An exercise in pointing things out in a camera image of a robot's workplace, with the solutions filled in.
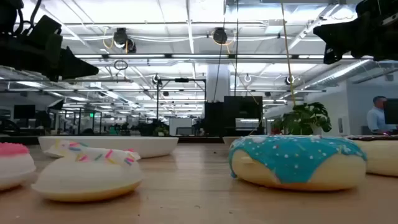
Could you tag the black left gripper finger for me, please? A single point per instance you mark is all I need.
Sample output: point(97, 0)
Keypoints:
point(74, 63)
point(74, 74)

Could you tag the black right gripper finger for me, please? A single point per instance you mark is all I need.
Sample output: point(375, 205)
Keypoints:
point(342, 28)
point(335, 41)

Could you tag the small white sprinkled donut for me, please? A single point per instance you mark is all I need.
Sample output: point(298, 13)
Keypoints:
point(87, 177)

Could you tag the small red frosted donut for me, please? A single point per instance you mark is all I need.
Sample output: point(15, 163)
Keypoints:
point(14, 168)

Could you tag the large chocolate frosted donut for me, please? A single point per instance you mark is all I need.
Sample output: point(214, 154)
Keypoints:
point(382, 155)

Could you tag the large blue frosted donut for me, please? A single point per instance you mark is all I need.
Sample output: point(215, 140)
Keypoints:
point(295, 161)

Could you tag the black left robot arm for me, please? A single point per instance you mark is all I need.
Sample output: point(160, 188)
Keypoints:
point(7, 53)

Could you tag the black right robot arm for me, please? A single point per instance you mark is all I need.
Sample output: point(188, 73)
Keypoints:
point(393, 46)

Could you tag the black computer monitor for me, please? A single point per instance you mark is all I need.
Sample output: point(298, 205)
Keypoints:
point(24, 111)
point(391, 112)

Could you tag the person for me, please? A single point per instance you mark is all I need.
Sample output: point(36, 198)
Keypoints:
point(376, 119)

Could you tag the green potted plant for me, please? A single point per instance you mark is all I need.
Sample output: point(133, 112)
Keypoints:
point(301, 121)

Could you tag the white round plate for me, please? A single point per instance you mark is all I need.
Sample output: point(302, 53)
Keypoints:
point(155, 147)

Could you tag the white building column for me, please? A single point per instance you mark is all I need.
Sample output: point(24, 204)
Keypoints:
point(217, 81)

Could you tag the olive grey round plate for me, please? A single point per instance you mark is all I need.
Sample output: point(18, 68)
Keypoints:
point(230, 140)

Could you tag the black background rig frame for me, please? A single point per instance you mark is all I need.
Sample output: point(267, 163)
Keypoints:
point(182, 80)

